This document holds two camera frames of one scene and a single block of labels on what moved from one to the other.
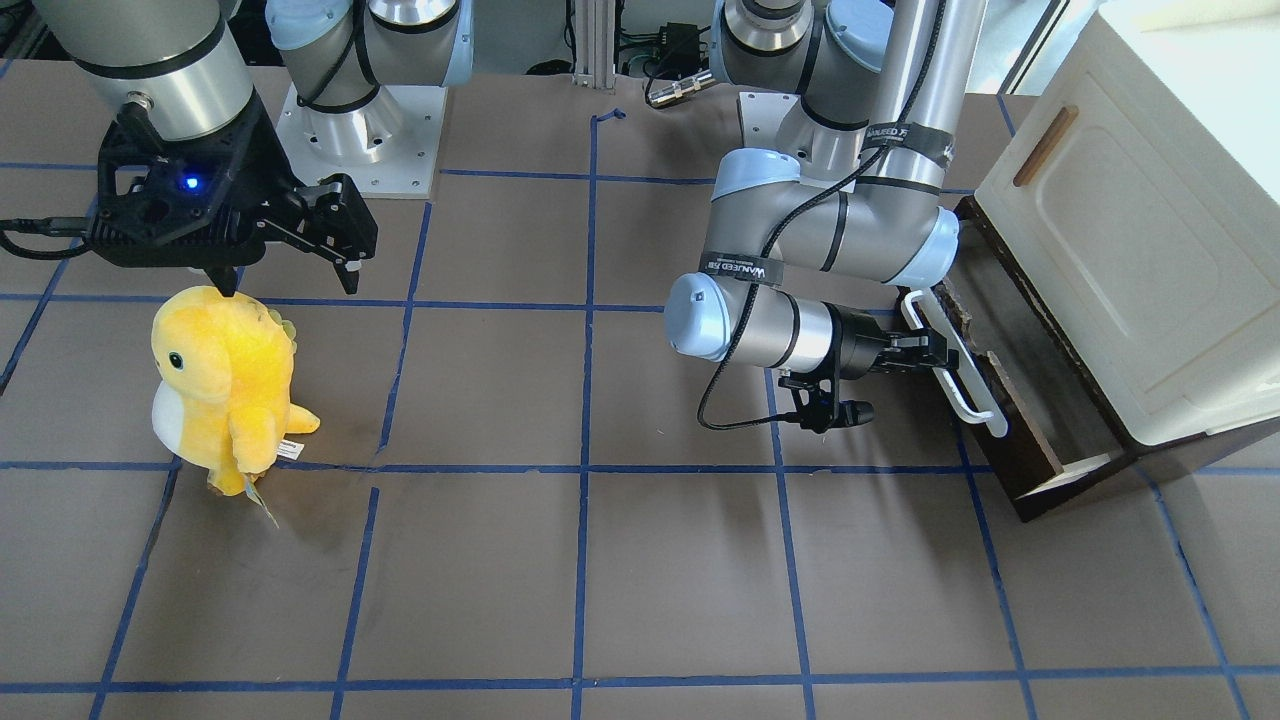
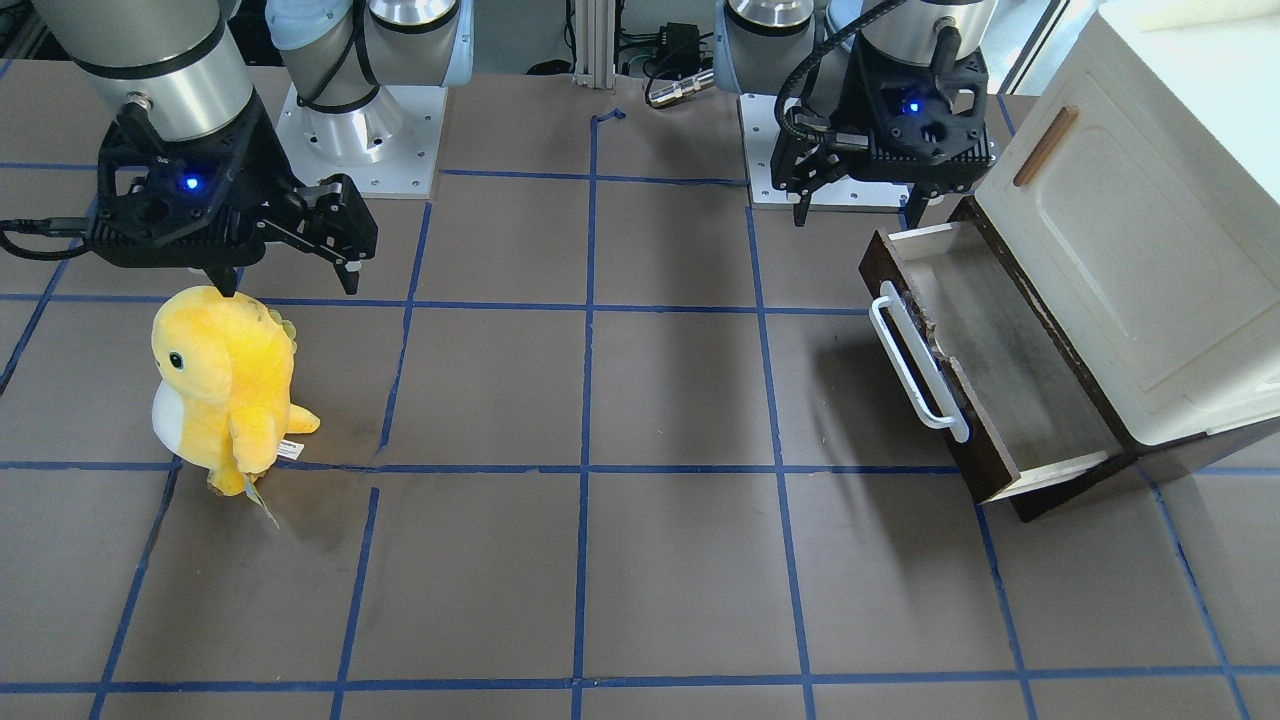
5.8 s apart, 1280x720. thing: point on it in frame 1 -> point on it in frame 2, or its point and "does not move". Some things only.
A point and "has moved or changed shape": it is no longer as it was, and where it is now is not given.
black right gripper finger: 224,277 does not move
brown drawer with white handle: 991,342 has moved or changed shape
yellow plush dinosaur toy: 222,388 does not move
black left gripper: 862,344 -> 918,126
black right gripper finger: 335,223 does not move
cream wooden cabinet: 1142,196 does not move
